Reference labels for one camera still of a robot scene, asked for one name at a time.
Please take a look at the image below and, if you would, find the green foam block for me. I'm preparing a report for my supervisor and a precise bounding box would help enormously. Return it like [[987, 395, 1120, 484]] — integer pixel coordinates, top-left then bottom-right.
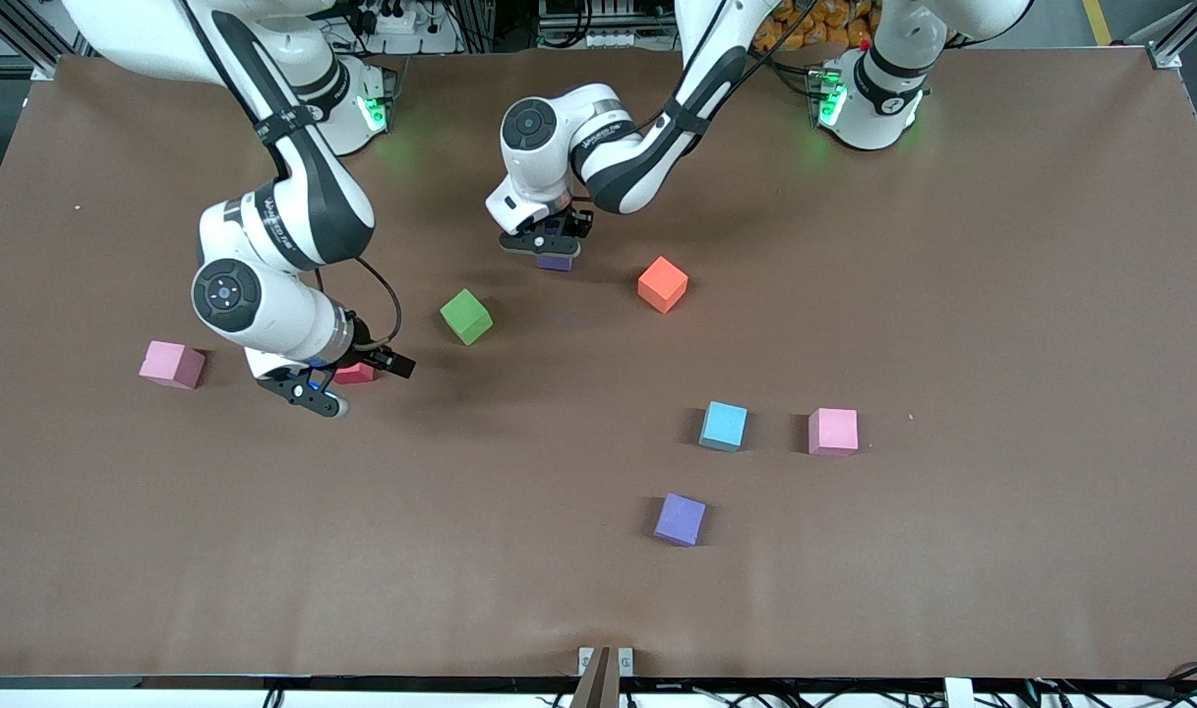
[[439, 288, 494, 346]]

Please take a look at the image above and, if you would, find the orange foam block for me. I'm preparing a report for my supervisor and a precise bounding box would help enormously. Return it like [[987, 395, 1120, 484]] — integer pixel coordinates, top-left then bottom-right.
[[637, 256, 689, 315]]

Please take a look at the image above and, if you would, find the blue foam block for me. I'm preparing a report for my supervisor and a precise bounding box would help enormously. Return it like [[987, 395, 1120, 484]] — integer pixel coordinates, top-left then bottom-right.
[[698, 400, 748, 453]]

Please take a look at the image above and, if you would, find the white equipment rack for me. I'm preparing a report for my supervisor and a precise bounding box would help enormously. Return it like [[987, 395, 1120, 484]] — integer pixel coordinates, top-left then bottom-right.
[[537, 0, 680, 50]]

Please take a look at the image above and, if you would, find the pink foam block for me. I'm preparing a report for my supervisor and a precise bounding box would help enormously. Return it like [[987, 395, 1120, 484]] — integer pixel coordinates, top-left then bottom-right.
[[808, 408, 860, 457], [138, 340, 207, 390]]

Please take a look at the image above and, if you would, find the white power strip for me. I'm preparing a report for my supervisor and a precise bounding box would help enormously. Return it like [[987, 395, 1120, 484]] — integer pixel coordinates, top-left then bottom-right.
[[360, 5, 444, 36]]

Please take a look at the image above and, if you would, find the orange snack bag pile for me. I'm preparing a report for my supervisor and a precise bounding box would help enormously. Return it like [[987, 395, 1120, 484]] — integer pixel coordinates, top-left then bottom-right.
[[752, 0, 879, 52]]

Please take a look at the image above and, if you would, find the brown table cover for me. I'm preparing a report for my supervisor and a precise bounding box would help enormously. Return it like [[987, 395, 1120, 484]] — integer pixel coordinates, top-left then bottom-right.
[[0, 44, 1197, 681]]

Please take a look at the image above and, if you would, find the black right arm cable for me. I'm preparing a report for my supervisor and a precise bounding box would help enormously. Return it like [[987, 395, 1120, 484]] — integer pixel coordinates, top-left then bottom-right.
[[355, 256, 403, 347]]

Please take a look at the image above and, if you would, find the metal clamp bracket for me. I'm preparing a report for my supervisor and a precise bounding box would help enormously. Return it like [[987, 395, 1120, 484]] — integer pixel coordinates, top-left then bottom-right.
[[578, 646, 634, 679]]

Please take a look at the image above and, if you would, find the aluminium frame profile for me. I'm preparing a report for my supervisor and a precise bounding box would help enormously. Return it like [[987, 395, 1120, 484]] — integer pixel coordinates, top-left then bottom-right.
[[0, 0, 97, 82], [1144, 0, 1197, 72]]

